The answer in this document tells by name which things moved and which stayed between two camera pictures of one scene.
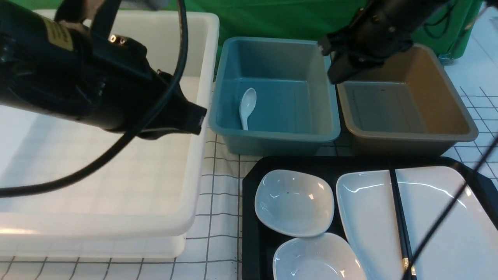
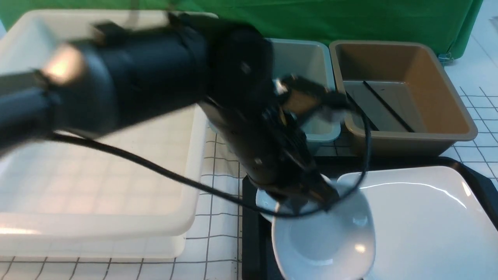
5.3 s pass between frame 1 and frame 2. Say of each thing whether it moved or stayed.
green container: stayed
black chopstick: moved
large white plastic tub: stayed
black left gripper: moved
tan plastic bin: stayed
